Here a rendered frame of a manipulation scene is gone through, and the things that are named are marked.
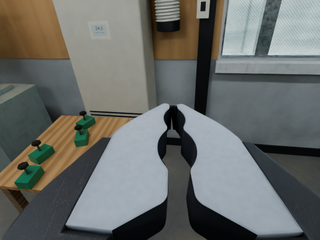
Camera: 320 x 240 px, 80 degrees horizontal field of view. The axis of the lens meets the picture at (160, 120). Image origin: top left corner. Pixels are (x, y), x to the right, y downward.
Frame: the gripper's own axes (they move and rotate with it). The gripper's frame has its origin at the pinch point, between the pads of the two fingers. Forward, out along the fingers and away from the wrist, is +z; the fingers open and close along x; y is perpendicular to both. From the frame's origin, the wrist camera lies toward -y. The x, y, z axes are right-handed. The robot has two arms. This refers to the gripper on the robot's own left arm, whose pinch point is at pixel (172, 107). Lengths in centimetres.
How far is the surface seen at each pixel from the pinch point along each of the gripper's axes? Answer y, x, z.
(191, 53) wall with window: 27, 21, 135
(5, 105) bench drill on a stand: 60, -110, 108
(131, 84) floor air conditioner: 44, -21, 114
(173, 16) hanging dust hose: 3, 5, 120
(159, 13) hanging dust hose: 1, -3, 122
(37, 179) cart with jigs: 72, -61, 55
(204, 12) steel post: 0, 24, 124
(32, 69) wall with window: 51, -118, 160
